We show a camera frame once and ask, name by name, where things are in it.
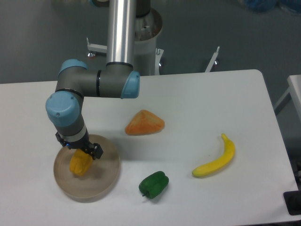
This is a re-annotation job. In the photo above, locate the black device at table edge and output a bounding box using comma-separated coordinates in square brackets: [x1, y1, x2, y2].
[283, 190, 301, 216]

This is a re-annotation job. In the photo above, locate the orange pumpkin slice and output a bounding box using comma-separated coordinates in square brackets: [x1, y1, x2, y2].
[125, 110, 165, 136]

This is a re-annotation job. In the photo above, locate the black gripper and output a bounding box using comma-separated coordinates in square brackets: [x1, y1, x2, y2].
[55, 132, 103, 160]

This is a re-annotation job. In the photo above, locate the blue object in background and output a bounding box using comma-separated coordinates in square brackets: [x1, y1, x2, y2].
[242, 0, 301, 16]

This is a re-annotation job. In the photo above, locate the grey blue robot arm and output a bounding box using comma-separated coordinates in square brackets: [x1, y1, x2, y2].
[46, 0, 151, 160]

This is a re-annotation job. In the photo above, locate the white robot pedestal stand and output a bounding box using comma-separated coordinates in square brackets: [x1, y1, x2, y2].
[85, 7, 222, 76]

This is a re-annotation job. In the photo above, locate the beige round plate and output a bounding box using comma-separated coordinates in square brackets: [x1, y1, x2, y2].
[54, 135, 121, 202]

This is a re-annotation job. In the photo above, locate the yellow bell pepper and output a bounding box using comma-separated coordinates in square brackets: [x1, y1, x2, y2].
[69, 149, 93, 176]

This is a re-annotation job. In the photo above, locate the yellow banana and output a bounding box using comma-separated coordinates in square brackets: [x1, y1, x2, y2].
[192, 133, 236, 178]

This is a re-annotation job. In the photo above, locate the green bell pepper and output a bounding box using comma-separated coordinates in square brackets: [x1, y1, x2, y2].
[138, 171, 169, 199]

